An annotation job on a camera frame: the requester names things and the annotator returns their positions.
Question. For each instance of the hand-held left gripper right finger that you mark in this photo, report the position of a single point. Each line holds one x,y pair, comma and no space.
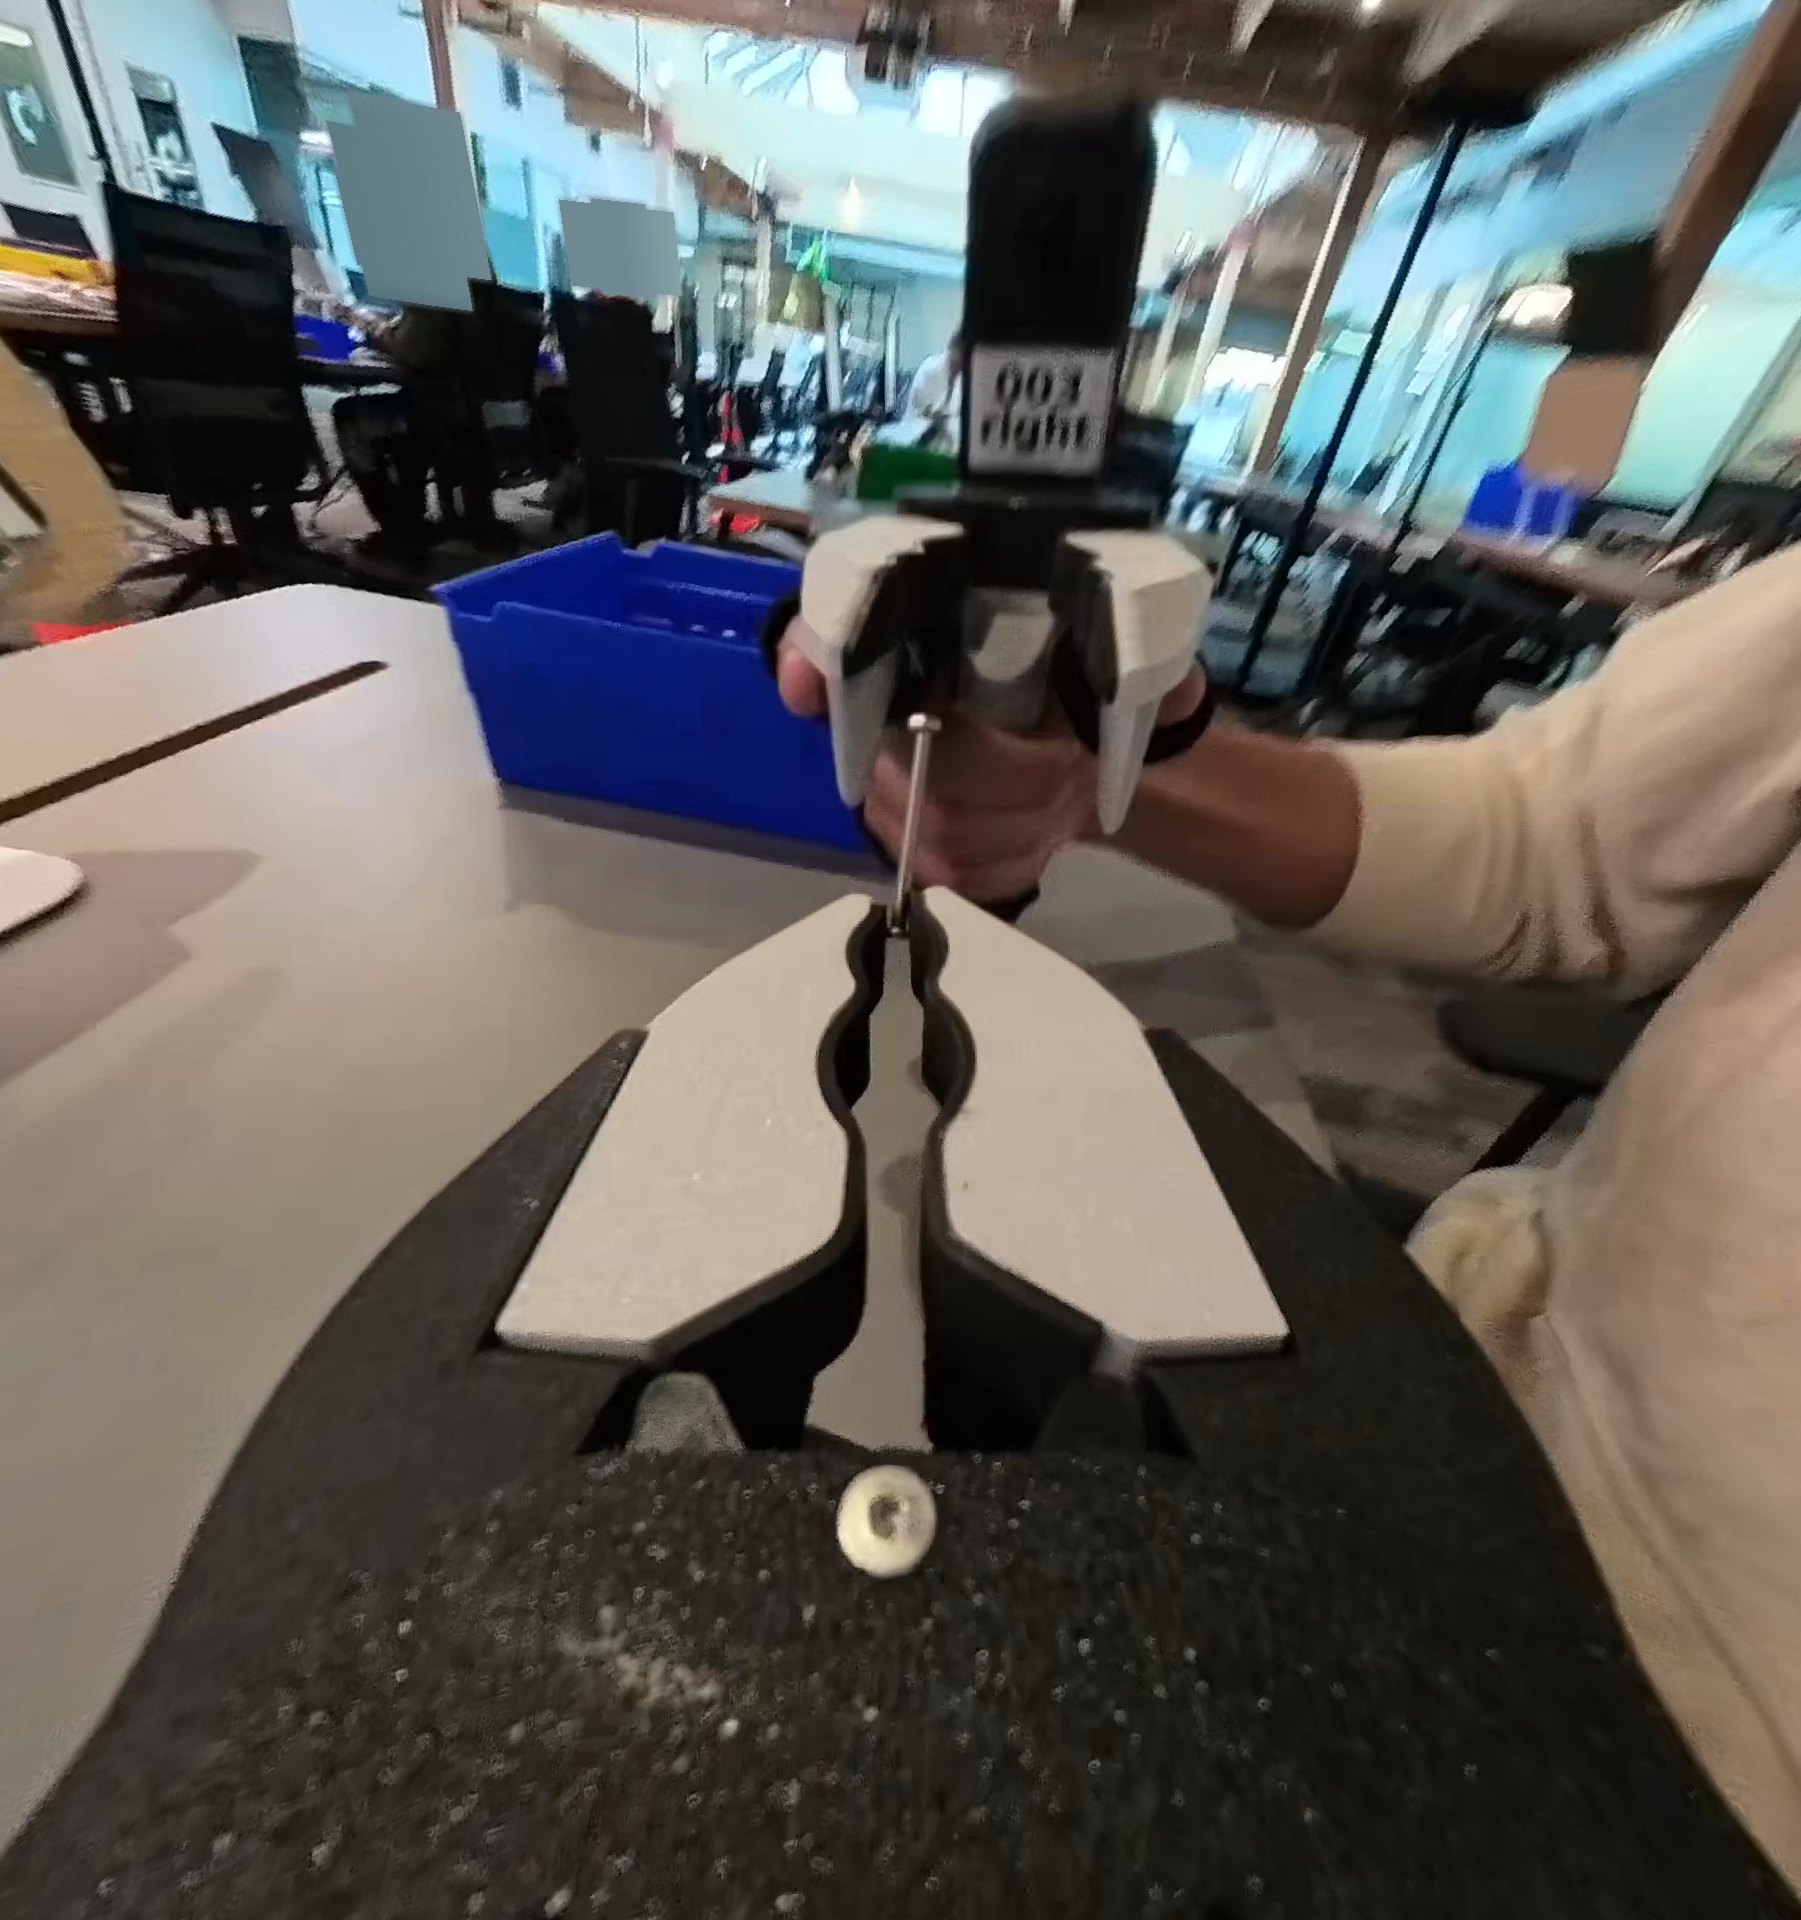
1104,1186

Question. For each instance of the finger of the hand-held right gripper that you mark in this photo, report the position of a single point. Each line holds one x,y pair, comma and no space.
1164,616
848,601

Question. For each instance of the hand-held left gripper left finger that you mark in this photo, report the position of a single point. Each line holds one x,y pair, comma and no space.
675,1186

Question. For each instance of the silver bolt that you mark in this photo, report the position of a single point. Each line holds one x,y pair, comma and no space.
912,826

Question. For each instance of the blue plastic bin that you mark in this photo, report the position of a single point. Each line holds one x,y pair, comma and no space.
615,705
1523,503

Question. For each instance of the person's right forearm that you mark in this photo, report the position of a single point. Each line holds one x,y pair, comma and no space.
1440,841

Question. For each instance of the person's right hand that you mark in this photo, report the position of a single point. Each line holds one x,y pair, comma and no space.
988,812

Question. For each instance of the green plastic bin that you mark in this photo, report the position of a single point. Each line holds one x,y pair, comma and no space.
899,472

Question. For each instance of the black light stand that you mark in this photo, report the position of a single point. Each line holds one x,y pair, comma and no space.
1364,421

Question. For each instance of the wooden office desk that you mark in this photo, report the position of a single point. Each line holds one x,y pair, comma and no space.
1440,532

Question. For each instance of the black office chair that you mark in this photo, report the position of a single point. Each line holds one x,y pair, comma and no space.
1545,1035
623,405
211,345

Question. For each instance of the brown cardboard sheet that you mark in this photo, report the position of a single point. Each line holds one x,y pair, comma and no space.
1587,423

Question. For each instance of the person's cream sweater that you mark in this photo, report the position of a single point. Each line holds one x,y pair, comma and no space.
1710,1352

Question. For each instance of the white metal document stand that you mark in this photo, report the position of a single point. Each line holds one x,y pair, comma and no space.
0,901

